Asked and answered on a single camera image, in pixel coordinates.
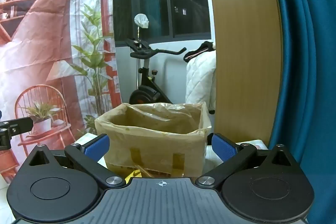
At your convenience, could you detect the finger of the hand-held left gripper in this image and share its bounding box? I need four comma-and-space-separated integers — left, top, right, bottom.
0, 116, 34, 151

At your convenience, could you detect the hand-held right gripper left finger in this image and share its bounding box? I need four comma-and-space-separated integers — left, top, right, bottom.
28, 134, 126, 187

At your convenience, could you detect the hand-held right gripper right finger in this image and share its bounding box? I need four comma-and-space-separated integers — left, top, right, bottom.
196, 133, 299, 187

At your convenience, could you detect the yellow snack packet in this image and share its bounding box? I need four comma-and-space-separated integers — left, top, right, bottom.
125, 169, 144, 185

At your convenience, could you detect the brown tape strip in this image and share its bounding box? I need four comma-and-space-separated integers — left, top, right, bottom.
172, 152, 184, 169
130, 148, 142, 162

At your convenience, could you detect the cardboard box with tape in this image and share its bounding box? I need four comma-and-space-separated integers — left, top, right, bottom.
94, 102, 212, 174

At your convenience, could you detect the white quilted blanket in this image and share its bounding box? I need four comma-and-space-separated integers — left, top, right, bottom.
185, 50, 217, 110

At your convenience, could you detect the red chair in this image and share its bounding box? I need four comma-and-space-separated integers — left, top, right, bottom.
0, 0, 123, 184

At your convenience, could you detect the black exercise bike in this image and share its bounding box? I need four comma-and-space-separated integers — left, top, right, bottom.
125, 38, 187, 104

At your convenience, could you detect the dark garment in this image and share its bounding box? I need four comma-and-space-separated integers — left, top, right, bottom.
183, 41, 216, 62

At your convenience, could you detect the wooden panel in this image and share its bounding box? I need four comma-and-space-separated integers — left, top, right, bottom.
203, 0, 284, 147

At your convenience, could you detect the blue curtain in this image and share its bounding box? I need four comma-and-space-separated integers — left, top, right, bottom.
264, 0, 336, 222

